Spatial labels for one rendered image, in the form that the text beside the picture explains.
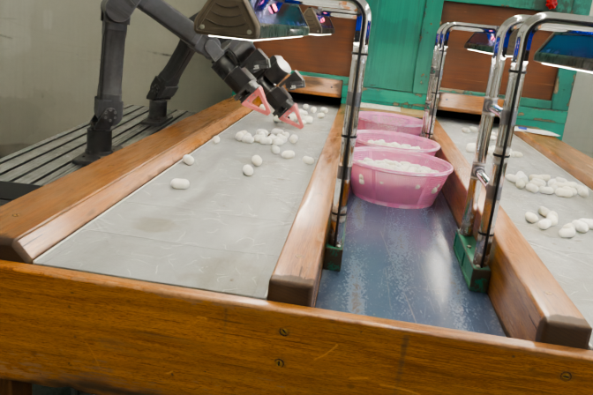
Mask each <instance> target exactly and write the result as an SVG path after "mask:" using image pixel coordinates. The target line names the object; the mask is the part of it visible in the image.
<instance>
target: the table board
mask: <svg viewBox="0 0 593 395"><path fill-rule="evenodd" d="M0 378H2V379H7V380H12V381H18V382H23V383H28V384H38V385H43V386H48V387H55V388H57V387H67V386H70V387H71V388H73V389H75V390H77V391H81V392H84V393H89V394H94V395H593V350H587V349H581V348H575V347H564V346H559V345H553V344H547V343H541V342H536V341H529V340H524V339H513V338H507V337H501V336H495V335H490V334H483V333H478V332H467V331H461V330H456V329H449V328H444V327H438V326H431V325H426V324H415V323H409V322H403V321H397V320H392V319H385V318H380V317H369V316H363V315H358V314H351V313H346V312H340V311H334V310H328V309H317V308H312V307H305V306H300V305H294V304H288V303H282V302H271V301H266V300H260V299H254V298H248V297H243V296H236V295H231V294H220V293H214V292H208V291H202V290H197V289H190V288H185V287H174V286H168V285H163V284H156V283H151V282H145V281H139V280H133V279H122V278H117V277H110V276H105V275H99V274H93V273H87V272H76V271H71V270H65V269H59V268H53V267H47V266H41V265H30V264H25V263H19V262H13V261H7V260H2V259H0Z"/></svg>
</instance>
